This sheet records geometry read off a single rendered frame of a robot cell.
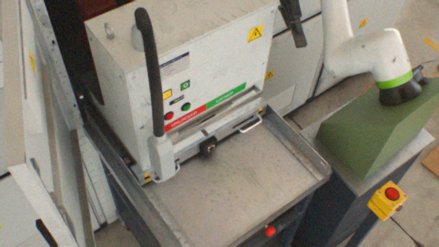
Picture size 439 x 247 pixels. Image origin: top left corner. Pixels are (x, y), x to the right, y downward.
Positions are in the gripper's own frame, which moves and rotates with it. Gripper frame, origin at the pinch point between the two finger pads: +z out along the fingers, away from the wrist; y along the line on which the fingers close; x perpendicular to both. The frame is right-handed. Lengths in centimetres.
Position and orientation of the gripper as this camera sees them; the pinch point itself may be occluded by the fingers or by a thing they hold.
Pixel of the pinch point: (298, 35)
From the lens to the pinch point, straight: 131.1
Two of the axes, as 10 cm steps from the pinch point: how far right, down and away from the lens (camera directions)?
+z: 2.2, 9.4, -2.7
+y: -0.9, 2.9, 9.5
